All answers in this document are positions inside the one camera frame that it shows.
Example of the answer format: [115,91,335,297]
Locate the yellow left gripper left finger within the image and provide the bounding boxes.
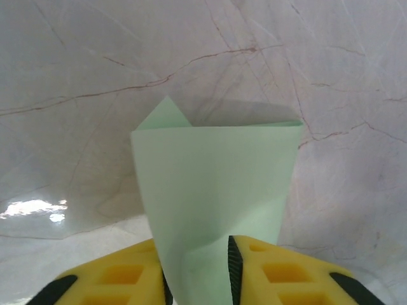
[33,238,174,305]

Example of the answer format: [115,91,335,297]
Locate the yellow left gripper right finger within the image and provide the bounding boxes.
[227,234,386,305]

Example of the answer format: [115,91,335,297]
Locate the light green paper sheet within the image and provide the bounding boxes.
[130,95,305,305]

